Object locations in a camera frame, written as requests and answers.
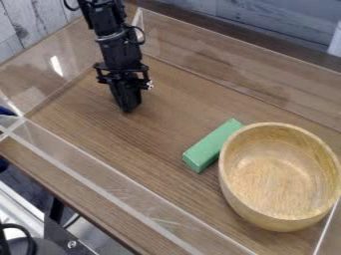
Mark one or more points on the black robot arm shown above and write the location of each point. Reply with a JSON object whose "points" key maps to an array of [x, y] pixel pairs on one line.
{"points": [[105, 16]]}

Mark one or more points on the black metal mount plate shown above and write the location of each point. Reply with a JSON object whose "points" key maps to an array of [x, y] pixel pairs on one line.
{"points": [[66, 240]]}

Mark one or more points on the clear acrylic front wall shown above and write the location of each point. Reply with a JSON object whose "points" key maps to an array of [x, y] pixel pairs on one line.
{"points": [[123, 207]]}

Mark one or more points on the blue object at left edge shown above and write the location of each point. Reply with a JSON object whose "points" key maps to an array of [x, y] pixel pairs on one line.
{"points": [[6, 112]]}

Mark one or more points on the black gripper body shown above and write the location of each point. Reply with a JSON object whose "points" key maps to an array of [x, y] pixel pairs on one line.
{"points": [[123, 65]]}

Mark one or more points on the green rectangular block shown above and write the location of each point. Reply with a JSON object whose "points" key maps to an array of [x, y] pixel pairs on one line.
{"points": [[203, 154]]}

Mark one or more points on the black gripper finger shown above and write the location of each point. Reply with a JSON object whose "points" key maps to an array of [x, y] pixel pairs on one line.
{"points": [[135, 95], [120, 93]]}

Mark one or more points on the clear acrylic corner bracket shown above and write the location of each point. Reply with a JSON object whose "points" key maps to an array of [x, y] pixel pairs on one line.
{"points": [[139, 21]]}

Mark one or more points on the brown wooden bowl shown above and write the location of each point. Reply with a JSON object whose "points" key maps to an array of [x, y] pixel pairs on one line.
{"points": [[280, 176]]}

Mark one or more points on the black table leg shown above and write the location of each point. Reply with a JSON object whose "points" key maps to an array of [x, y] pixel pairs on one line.
{"points": [[57, 210]]}

